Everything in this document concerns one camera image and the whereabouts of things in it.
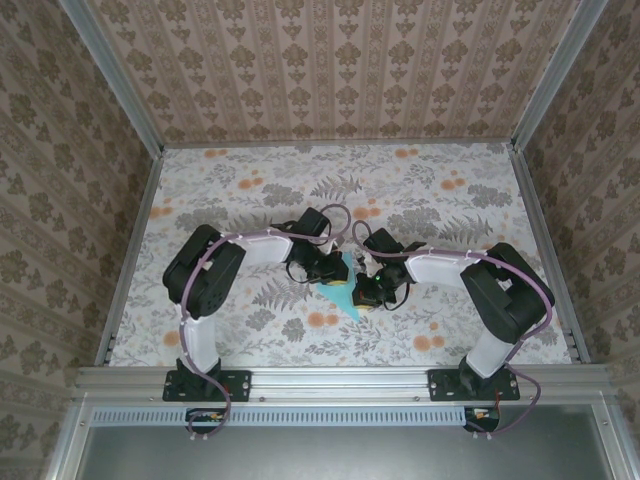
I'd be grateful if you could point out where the light blue paper sheet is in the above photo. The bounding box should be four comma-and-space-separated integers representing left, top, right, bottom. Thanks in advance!
315, 251, 364, 325

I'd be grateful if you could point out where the grey metal sheet panel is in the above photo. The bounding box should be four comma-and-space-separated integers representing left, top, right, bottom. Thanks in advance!
74, 424, 609, 480

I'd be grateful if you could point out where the floral patterned table cover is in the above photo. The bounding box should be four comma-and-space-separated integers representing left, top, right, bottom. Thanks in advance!
107, 142, 574, 369

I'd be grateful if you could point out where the black connector board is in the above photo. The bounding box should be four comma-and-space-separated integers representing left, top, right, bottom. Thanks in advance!
463, 405, 502, 432
185, 407, 226, 434

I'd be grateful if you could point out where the wide aluminium frame rail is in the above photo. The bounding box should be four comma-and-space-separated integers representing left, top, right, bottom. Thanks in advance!
72, 364, 614, 404

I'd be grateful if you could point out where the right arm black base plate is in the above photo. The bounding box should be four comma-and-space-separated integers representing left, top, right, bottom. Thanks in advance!
428, 368, 521, 403

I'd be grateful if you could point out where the slotted grey cable duct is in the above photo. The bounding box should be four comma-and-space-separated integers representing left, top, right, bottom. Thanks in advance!
92, 405, 469, 427

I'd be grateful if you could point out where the thin aluminium frame rail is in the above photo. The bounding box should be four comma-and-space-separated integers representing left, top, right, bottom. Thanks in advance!
162, 141, 516, 150

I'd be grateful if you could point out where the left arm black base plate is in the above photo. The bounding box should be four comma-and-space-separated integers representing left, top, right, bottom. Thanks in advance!
162, 368, 253, 403

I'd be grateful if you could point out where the aluminium frame post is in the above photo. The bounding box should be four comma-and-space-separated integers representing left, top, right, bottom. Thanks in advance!
54, 0, 167, 157
510, 0, 609, 154

